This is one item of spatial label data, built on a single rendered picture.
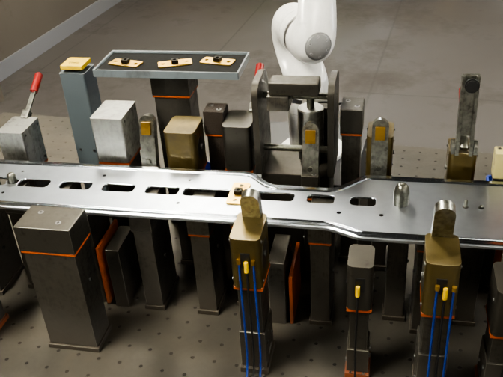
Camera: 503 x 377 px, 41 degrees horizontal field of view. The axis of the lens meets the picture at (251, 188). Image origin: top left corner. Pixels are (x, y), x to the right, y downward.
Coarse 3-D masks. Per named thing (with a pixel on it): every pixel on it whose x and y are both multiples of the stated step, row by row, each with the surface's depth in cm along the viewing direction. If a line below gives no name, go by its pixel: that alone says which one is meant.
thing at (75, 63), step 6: (66, 60) 173; (72, 60) 173; (78, 60) 173; (84, 60) 172; (90, 60) 174; (60, 66) 170; (66, 66) 170; (72, 66) 170; (78, 66) 169; (84, 66) 171
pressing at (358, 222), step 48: (0, 192) 150; (48, 192) 149; (96, 192) 147; (144, 192) 146; (288, 192) 143; (336, 192) 142; (384, 192) 140; (432, 192) 139; (480, 192) 138; (384, 240) 128; (480, 240) 125
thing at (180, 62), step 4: (172, 60) 165; (176, 60) 165; (180, 60) 167; (184, 60) 167; (188, 60) 167; (160, 64) 166; (164, 64) 166; (168, 64) 165; (172, 64) 165; (176, 64) 165; (180, 64) 165; (184, 64) 165; (188, 64) 165
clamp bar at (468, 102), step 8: (464, 80) 136; (472, 80) 133; (480, 80) 136; (464, 88) 137; (472, 88) 134; (464, 96) 138; (472, 96) 138; (464, 104) 139; (472, 104) 139; (464, 112) 140; (472, 112) 139; (464, 120) 140; (472, 120) 139; (464, 128) 141; (472, 128) 140; (456, 136) 142; (472, 136) 140; (456, 144) 142; (472, 144) 141; (456, 152) 142; (472, 152) 142
